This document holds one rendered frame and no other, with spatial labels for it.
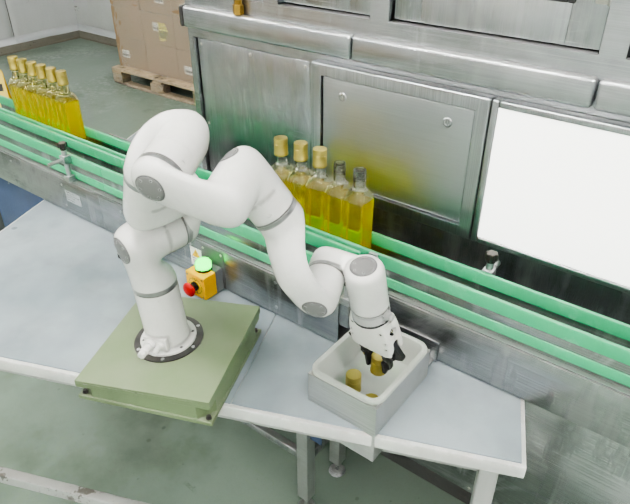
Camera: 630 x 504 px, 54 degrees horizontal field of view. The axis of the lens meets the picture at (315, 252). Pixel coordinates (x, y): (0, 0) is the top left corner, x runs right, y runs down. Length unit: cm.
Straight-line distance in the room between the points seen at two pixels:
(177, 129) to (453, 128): 64
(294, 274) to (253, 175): 19
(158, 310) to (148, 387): 16
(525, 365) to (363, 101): 70
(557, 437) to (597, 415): 39
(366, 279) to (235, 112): 91
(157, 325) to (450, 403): 65
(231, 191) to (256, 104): 86
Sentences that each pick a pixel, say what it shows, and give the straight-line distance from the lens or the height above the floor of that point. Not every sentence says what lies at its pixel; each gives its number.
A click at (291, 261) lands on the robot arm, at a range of 104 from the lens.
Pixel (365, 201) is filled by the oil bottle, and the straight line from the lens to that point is 142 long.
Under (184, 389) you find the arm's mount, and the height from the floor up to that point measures 82.
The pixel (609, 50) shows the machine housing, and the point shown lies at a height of 144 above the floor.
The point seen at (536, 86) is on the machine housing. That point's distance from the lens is 132.
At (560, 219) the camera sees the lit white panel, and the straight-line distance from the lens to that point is 139.
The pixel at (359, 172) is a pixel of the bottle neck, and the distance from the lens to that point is 140.
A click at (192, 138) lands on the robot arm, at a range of 103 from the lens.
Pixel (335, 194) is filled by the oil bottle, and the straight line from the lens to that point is 145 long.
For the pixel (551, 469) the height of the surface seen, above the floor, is 36.
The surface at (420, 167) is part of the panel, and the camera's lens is 148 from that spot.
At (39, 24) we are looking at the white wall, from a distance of 772.
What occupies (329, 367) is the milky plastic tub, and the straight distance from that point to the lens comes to 136.
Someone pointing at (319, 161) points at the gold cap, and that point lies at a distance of 146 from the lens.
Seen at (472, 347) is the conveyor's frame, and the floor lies 83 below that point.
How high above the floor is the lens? 174
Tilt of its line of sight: 33 degrees down
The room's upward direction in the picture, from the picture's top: straight up
